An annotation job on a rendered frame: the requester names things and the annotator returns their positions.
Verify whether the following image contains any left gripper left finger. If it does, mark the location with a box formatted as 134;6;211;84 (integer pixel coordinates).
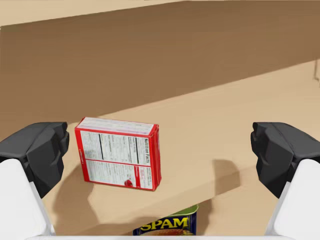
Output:
0;121;71;237

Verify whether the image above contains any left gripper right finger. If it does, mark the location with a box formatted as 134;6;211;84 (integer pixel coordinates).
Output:
250;121;320;237

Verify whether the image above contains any small red and white carton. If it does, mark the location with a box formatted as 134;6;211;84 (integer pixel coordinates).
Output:
74;116;163;192

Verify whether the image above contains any green and blue rectangular can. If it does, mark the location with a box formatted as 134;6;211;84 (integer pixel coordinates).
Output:
132;204;200;237

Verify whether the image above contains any pale wooden shelf unit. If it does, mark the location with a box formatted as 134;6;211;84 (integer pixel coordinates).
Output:
0;0;320;237

